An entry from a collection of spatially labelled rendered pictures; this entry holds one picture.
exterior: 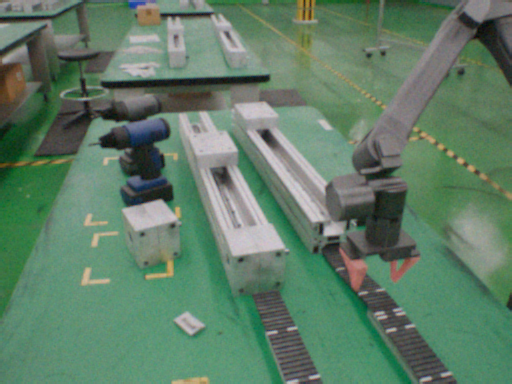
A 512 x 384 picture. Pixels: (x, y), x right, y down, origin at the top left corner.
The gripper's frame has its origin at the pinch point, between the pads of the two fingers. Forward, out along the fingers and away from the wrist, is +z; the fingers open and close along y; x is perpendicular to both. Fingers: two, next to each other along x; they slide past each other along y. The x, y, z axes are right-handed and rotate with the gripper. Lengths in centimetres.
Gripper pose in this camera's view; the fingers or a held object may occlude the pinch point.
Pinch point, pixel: (374, 281)
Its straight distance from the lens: 86.6
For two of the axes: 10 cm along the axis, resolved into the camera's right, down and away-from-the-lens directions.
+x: 2.8, 4.3, -8.6
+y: -9.6, 1.2, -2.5
